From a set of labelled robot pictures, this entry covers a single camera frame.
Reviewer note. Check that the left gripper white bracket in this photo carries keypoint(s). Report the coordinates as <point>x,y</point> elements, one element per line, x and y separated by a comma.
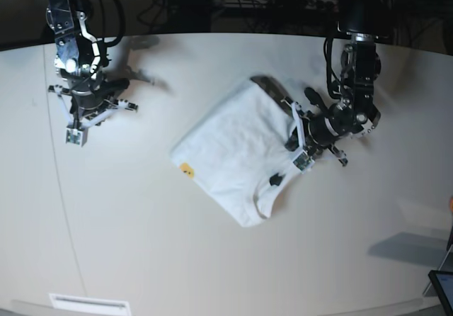
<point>304,152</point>

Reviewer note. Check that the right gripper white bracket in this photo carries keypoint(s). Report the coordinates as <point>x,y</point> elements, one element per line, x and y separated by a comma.
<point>85,112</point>

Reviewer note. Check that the white printed T-shirt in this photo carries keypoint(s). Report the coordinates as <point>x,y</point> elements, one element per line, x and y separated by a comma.
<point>236,153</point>

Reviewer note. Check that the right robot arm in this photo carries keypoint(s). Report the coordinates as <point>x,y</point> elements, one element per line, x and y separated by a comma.
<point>81,57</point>

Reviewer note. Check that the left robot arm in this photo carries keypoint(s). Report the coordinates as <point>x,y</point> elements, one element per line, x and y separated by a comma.
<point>353,112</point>

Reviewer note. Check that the black power strip red light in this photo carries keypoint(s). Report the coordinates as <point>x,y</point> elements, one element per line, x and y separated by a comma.
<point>255,5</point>

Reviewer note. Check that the white paper label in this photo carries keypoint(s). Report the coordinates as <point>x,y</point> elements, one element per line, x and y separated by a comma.
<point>90,305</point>

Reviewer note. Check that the tablet with dark frame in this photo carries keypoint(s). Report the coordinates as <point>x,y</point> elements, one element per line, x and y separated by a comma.
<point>442,284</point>

